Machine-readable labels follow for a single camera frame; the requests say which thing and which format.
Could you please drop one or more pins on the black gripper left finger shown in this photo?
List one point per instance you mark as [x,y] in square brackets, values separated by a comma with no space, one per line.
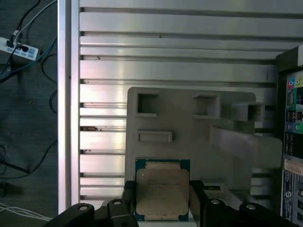
[118,212]

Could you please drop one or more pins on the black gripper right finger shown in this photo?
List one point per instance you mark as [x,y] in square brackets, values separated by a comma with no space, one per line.
[213,212]

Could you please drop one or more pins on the CPU with silver top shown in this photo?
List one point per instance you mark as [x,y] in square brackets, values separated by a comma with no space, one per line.
[162,189]

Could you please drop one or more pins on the grey parts rack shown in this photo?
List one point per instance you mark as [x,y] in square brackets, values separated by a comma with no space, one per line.
[189,134]

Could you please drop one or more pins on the open black PC case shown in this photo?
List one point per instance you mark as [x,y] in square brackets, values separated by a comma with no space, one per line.
[292,142]

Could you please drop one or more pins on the white power strip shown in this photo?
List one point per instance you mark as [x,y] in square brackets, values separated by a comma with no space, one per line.
[21,50]

